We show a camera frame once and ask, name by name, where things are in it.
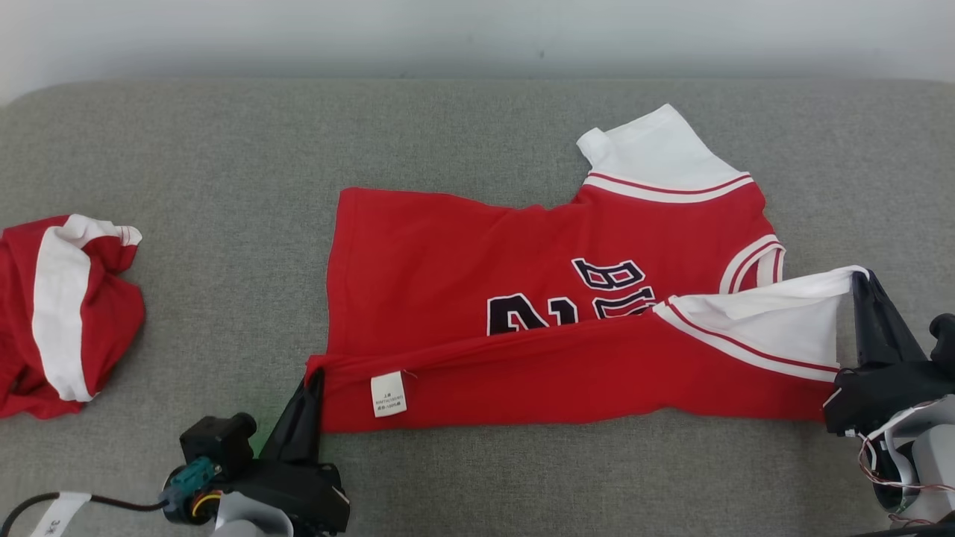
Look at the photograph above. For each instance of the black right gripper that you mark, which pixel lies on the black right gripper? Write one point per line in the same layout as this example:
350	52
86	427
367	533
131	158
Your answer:
880	391

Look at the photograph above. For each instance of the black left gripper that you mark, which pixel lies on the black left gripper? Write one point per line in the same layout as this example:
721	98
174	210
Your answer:
306	492

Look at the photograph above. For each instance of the red white basketball jersey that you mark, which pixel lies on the red white basketball jersey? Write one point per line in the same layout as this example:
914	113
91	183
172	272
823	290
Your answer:
448	261

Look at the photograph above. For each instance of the red white shorts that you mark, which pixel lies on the red white shorts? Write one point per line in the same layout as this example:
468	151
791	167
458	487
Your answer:
97	321

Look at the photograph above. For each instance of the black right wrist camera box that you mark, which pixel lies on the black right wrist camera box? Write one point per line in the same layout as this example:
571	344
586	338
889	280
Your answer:
944	339

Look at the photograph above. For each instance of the teal left camera connector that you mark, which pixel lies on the teal left camera connector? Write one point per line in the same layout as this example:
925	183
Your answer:
190	481

